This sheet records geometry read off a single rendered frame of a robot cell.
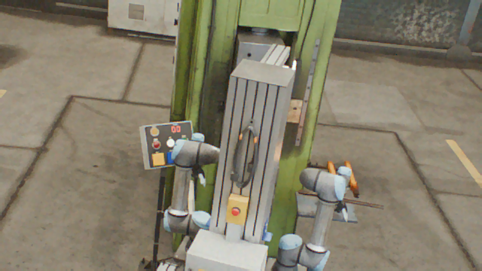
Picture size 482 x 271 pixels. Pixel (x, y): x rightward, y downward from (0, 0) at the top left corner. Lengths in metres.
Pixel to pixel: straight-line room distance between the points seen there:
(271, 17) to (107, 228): 2.16
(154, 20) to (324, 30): 5.53
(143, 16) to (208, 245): 6.85
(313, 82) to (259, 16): 0.60
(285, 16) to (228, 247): 1.79
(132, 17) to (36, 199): 4.59
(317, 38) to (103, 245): 2.23
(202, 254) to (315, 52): 1.88
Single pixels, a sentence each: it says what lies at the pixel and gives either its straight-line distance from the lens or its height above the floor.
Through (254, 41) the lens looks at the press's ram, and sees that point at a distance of 4.12.
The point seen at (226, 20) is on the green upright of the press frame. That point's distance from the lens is 4.16.
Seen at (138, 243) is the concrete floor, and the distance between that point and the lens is 5.04.
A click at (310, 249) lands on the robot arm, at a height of 1.06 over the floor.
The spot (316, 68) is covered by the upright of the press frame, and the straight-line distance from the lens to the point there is 4.36.
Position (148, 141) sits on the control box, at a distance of 4.08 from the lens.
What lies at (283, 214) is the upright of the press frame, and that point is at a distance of 4.84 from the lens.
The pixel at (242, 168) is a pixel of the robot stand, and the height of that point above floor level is 1.60.
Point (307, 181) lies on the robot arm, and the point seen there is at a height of 1.41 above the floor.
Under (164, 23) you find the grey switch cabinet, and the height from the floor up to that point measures 0.27.
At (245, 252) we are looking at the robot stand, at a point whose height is 1.23.
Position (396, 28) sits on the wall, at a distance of 10.56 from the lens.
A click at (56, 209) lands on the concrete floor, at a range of 5.42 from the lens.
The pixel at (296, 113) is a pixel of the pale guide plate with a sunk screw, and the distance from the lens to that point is 4.42.
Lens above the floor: 2.96
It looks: 26 degrees down
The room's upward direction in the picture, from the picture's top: 8 degrees clockwise
